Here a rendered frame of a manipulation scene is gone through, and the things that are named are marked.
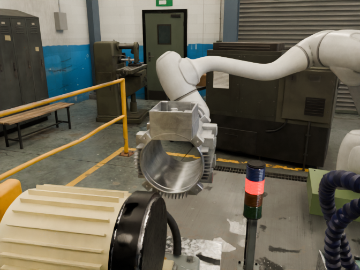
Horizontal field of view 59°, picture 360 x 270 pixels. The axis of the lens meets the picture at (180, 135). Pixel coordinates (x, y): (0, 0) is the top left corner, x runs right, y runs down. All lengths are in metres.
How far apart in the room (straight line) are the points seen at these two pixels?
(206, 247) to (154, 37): 7.03
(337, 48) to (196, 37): 6.50
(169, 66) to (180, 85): 0.08
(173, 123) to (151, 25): 7.25
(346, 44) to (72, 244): 1.02
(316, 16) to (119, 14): 4.40
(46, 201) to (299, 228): 1.20
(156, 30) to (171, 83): 6.82
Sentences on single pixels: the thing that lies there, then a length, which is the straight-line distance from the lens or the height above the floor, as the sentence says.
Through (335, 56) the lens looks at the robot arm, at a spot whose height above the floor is 1.54.
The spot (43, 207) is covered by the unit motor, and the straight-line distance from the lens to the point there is 0.57.
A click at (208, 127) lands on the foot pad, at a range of 0.87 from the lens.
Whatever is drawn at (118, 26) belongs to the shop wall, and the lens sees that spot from 8.37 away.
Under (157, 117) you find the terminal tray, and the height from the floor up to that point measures 1.43.
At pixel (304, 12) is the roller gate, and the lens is 7.32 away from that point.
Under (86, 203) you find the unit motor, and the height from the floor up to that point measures 1.36.
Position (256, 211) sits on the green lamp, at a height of 1.06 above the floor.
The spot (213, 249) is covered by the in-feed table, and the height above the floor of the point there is 0.92.
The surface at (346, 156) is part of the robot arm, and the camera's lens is 1.71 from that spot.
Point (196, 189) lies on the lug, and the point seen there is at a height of 1.25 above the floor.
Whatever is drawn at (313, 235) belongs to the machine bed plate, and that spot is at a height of 0.80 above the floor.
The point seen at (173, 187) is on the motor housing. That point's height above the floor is 1.24.
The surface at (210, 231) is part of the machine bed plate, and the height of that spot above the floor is 0.80.
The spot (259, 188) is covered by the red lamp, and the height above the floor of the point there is 1.14.
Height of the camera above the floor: 1.62
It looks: 18 degrees down
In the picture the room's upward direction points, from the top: straight up
